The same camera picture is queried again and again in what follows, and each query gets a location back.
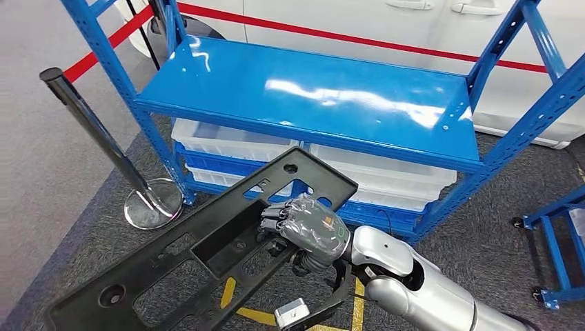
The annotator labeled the long black plastic frame part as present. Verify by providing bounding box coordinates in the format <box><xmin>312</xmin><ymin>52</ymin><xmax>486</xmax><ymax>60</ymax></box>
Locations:
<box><xmin>43</xmin><ymin>147</ymin><xmax>359</xmax><ymax>331</ymax></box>

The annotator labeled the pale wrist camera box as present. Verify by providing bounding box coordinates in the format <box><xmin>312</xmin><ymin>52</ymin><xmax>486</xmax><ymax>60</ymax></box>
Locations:
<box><xmin>274</xmin><ymin>297</ymin><xmax>312</xmax><ymax>331</ymax></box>

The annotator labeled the chrome stanchion post with base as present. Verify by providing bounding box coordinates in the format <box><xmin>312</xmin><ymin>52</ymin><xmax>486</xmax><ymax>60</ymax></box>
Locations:
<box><xmin>39</xmin><ymin>67</ymin><xmax>185</xmax><ymax>231</ymax></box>

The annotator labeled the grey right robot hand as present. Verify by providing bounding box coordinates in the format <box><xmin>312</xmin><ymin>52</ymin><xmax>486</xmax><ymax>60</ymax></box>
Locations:
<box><xmin>259</xmin><ymin>192</ymin><xmax>352</xmax><ymax>275</ymax></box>

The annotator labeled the black stanchion post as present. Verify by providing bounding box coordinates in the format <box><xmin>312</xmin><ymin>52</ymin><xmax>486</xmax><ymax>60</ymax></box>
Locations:
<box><xmin>147</xmin><ymin>0</ymin><xmax>168</xmax><ymax>35</ymax></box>

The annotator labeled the white car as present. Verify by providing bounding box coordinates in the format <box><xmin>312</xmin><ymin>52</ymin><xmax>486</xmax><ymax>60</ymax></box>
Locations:
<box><xmin>114</xmin><ymin>0</ymin><xmax>585</xmax><ymax>150</ymax></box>

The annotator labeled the blue metal shelf rack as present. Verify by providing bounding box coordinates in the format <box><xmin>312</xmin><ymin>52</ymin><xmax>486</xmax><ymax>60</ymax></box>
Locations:
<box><xmin>59</xmin><ymin>0</ymin><xmax>585</xmax><ymax>245</ymax></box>

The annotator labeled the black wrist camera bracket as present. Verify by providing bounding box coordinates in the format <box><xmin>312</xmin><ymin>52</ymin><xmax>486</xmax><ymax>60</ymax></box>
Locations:
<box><xmin>292</xmin><ymin>261</ymin><xmax>354</xmax><ymax>331</ymax></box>

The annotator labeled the thin black cord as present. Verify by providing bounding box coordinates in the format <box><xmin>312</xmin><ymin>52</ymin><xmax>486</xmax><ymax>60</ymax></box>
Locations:
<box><xmin>124</xmin><ymin>0</ymin><xmax>161</xmax><ymax>72</ymax></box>

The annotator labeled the small blue wheeled rack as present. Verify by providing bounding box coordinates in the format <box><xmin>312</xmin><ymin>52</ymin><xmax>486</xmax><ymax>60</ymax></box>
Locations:
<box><xmin>510</xmin><ymin>185</ymin><xmax>585</xmax><ymax>312</ymax></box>

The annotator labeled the red barrier belt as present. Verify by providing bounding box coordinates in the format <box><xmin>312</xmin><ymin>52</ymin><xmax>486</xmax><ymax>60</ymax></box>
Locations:
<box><xmin>63</xmin><ymin>3</ymin><xmax>155</xmax><ymax>84</ymax></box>
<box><xmin>175</xmin><ymin>2</ymin><xmax>549</xmax><ymax>75</ymax></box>

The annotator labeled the white plastic bin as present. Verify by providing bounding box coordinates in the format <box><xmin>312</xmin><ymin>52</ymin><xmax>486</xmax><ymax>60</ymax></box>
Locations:
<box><xmin>345</xmin><ymin>186</ymin><xmax>433</xmax><ymax>213</ymax></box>
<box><xmin>171</xmin><ymin>117</ymin><xmax>300</xmax><ymax>163</ymax></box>
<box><xmin>304</xmin><ymin>143</ymin><xmax>458</xmax><ymax>202</ymax></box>
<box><xmin>185</xmin><ymin>164</ymin><xmax>295</xmax><ymax>198</ymax></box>

